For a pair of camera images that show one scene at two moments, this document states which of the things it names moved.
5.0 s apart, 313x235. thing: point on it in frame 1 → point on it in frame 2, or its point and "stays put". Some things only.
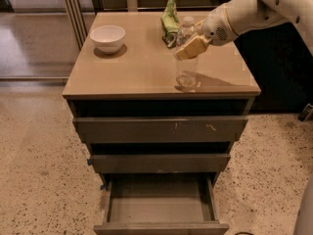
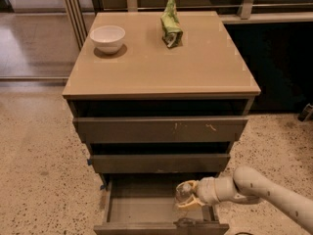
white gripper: [215, 25] → [207, 190]
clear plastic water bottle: [187, 69] → [183, 192]
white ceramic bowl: [108, 38] stays put
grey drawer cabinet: [150, 118] stays put
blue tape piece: [89, 162] stays put
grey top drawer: [160, 129] stays put
